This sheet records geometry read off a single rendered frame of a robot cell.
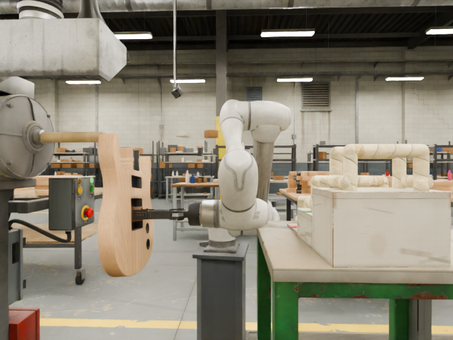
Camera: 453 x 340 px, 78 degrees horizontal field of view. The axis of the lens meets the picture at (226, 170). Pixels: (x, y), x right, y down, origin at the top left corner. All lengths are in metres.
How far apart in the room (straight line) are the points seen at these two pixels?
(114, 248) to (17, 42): 0.57
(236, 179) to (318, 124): 11.79
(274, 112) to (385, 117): 12.33
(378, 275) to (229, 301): 1.01
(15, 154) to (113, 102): 12.32
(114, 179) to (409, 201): 0.74
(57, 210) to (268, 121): 0.92
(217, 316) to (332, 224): 1.10
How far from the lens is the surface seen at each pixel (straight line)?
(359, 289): 0.76
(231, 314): 1.64
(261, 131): 1.28
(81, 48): 0.84
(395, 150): 0.75
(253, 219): 0.86
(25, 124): 1.02
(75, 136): 0.96
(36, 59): 0.89
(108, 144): 0.83
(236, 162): 0.72
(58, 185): 1.23
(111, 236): 0.80
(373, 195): 0.72
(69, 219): 1.22
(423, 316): 1.43
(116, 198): 0.83
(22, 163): 1.01
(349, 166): 0.70
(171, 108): 12.41
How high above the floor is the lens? 1.15
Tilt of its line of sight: level
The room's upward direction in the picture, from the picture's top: straight up
